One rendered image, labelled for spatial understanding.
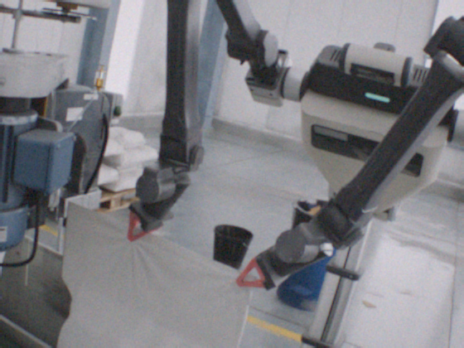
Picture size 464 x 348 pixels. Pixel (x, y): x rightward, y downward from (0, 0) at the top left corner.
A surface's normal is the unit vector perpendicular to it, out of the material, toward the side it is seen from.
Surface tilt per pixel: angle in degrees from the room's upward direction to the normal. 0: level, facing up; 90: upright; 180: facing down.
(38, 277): 90
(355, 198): 99
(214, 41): 90
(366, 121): 40
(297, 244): 78
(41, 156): 90
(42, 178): 90
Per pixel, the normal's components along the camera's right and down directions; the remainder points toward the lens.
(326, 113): -0.13, -0.65
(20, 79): 0.69, 0.30
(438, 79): -0.76, 0.15
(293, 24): -0.44, 0.12
